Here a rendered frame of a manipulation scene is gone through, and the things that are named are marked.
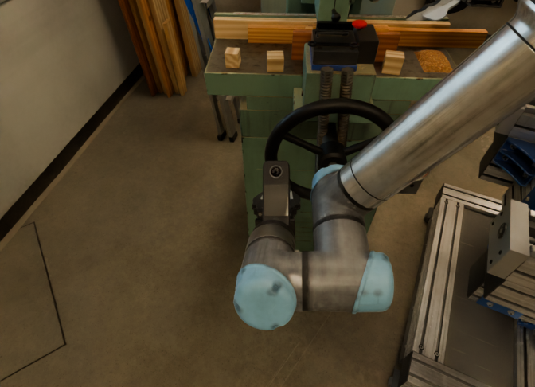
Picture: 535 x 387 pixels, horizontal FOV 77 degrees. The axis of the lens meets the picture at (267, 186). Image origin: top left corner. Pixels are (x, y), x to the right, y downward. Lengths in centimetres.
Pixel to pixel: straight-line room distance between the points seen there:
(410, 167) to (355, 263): 13
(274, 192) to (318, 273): 19
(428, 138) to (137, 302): 130
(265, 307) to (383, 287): 14
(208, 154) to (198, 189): 27
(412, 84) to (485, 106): 49
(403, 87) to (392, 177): 46
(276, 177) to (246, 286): 22
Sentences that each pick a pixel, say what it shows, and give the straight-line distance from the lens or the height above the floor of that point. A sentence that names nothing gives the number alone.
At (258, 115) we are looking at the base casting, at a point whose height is 79.
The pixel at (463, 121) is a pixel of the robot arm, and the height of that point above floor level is 109.
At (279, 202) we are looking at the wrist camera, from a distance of 56.
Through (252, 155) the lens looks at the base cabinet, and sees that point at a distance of 98.
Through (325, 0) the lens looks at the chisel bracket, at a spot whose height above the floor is 102.
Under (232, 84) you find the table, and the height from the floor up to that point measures 87.
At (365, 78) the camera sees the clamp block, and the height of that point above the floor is 95.
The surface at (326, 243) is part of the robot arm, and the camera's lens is 45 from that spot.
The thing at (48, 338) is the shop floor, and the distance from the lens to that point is 159.
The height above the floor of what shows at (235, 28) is 93.
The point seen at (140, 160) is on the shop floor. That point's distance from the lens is 202.
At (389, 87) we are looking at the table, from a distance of 87.
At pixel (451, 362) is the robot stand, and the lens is 126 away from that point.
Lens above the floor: 131
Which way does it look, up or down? 48 degrees down
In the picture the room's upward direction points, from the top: straight up
